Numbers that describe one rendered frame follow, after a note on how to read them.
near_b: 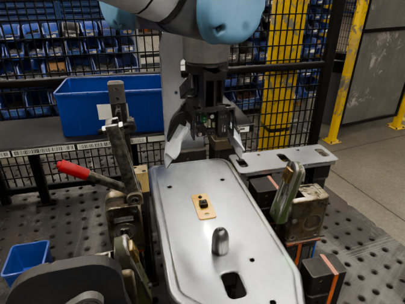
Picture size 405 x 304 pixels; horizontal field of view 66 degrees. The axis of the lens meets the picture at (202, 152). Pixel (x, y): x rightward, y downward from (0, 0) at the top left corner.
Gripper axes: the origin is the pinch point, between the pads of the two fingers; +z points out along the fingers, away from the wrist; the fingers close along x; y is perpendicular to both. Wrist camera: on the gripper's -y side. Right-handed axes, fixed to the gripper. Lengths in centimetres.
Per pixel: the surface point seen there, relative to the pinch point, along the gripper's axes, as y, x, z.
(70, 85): -52, -30, -3
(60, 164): 0.8, -25.8, -3.5
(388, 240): -5, 62, 41
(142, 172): -6.6, -11.9, 4.6
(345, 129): -212, 214, 110
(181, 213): 1.3, -5.1, 11.1
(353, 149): -170, 192, 110
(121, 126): 0.8, -14.7, -9.6
